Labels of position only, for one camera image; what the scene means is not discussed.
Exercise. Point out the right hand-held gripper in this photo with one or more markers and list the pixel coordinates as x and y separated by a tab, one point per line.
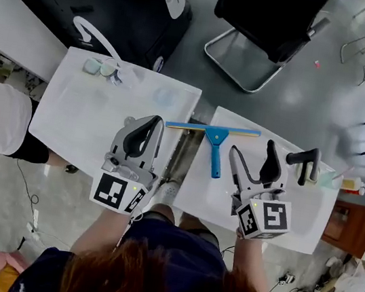
267	217

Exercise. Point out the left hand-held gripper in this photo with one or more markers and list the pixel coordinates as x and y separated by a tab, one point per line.
110	189

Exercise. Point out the blue squeegee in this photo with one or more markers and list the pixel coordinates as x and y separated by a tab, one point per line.
216	137

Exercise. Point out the person's right forearm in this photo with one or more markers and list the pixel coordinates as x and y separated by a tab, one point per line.
251	263

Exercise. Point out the person's left forearm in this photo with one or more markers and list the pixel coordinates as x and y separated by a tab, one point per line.
104	229

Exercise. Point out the black faucet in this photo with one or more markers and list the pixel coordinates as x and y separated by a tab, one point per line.
306	158

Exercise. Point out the person's white shoe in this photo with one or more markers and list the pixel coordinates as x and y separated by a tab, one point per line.
167	191

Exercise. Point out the green cup with straw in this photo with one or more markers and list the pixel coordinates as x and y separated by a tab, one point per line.
330	179

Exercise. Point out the person's legs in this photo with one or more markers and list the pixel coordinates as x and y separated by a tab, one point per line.
188	220

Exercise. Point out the yellow bottle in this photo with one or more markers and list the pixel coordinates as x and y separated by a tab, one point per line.
351	184

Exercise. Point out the person's navy shirt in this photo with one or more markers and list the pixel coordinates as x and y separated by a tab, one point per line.
181	262

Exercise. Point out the small pink floor item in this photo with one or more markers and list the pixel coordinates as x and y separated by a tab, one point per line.
317	64

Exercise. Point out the pink cloth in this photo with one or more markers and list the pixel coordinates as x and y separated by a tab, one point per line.
8	260

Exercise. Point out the black chair with metal frame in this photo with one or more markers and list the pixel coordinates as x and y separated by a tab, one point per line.
271	18

